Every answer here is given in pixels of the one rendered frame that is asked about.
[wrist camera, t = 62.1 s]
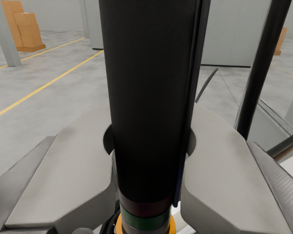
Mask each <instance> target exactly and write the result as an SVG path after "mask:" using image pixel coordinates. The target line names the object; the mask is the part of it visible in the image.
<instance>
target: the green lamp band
mask: <svg viewBox="0 0 293 234"><path fill-rule="evenodd" d="M172 204H173V200H172V202H171V204H170V206H169V208H168V209H167V210H166V211H165V212H164V213H162V214H160V215H158V216H156V217H152V218H141V217H137V216H134V215H132V214H131V213H129V212H127V211H126V210H125V209H124V207H123V206H122V204H121V202H120V211H121V214H122V216H123V218H124V219H125V221H126V222H127V223H128V224H130V225H131V226H133V227H135V228H137V229H142V230H150V229H155V228H158V227H159V226H161V225H162V224H164V223H165V222H166V221H167V219H168V218H169V216H170V214H171V211H172Z"/></svg>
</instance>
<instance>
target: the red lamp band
mask: <svg viewBox="0 0 293 234"><path fill-rule="evenodd" d="M117 183H118V182H117ZM174 187H175V184H174ZM174 187H173V189H172V191H171V193H170V194H169V195H168V196H167V197H165V198H164V199H162V200H160V201H157V202H153V203H139V202H135V201H133V200H131V199H129V198H127V197H126V196H125V195H124V194H123V193H122V192H121V190H120V188H119V185H118V192H119V199H120V202H121V204H122V205H123V207H124V208H125V209H126V210H127V211H129V212H130V213H132V214H134V215H137V216H142V217H150V216H155V215H158V214H160V213H162V212H164V211H165V210H166V209H167V208H168V207H169V206H170V204H171V202H172V200H173V194H174Z"/></svg>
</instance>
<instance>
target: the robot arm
mask: <svg viewBox="0 0 293 234"><path fill-rule="evenodd" d="M113 150H114V143H113V130H112V121H111V112H110V103H109V100H108V101H106V102H104V103H102V104H101V105H99V106H97V107H95V108H93V109H92V110H90V111H88V112H86V113H85V114H83V115H81V116H80V117H78V118H76V119H75V120H73V121H72V122H71V123H69V124H68V125H67V126H66V127H65V128H63V129H62V130H61V131H60V132H59V133H58V134H57V135H56V136H47V137H46V138H45V139H43V140H42V141H41V142H40V143H39V144H38V145H36V146H35V147H34V148H33V149H32V150H31V151H29V152H28V153H27V154H26V155H25V156H23V157H22V158H21V159H20V160H19V161H18V162H17V163H16V164H14V165H13V166H12V167H11V168H10V169H8V170H7V171H6V172H5V173H4V174H2V175H1V176H0V234H94V233H93V230H95V229H96V228H97V227H99V226H100V225H101V224H103V223H104V222H105V221H107V220H108V219H109V218H110V217H111V216H112V215H113V213H114V211H115V195H116V186H115V179H114V171H113V162H112V158H111V157H110V154H111V152H112V151H113ZM186 152H187V154H188V155H189V157H188V158H187V159H186V161H185V167H184V173H183V180H182V186H181V195H180V214H181V217H182V219H183V220H184V221H185V222H186V223H187V224H188V225H189V226H191V227H192V228H193V229H194V230H195V231H196V232H198V233H199V234H293V177H292V176H291V175H290V174H289V173H288V172H287V171H286V170H285V169H284V168H283V167H281V166H280V165H279V164H278V163H277V162H276V161H275V160H274V159H273V158H272V157H271V156H270V155H269V154H268V153H266V152H265V151H264V150H263V149H262V148H261V147H260V146H259V145H258V144H257V143H256V142H253V141H247V140H246V139H245V138H244V137H243V136H242V135H241V134H240V133H239V132H238V131H237V130H235V129H234V128H233V127H232V126H231V125H229V124H228V123H227V122H225V121H224V120H222V119H221V118H219V117H218V116H216V115H215V114H213V113H211V112H210V111H208V110H206V109H205V108H203V107H202V106H200V105H198V104H197V103H194V108H193V116H192V122H191V128H190V134H189V139H188V145H187V151H186Z"/></svg>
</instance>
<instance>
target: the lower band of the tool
mask: <svg viewBox="0 0 293 234"><path fill-rule="evenodd" d="M121 224H122V220H121V213H120V215H119V217H118V219H117V223H116V234H123V233H122V228H121ZM175 233H176V226H175V221H174V218H173V216H172V214H171V219H170V231H169V234H175Z"/></svg>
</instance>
